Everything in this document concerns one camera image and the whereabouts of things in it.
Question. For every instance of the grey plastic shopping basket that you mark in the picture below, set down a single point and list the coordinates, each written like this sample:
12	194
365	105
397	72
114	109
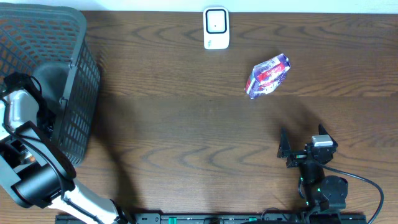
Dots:
49	43

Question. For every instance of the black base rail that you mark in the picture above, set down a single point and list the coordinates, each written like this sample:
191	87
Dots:
272	217

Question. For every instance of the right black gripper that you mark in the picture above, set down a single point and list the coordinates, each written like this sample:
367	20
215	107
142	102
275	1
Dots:
297	157

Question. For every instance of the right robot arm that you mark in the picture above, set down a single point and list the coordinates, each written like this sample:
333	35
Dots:
323	193

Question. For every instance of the purple red snack bag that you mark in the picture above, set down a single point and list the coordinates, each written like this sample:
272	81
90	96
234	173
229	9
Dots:
267	76

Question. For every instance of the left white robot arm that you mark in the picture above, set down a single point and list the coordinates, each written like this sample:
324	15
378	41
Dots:
34	172

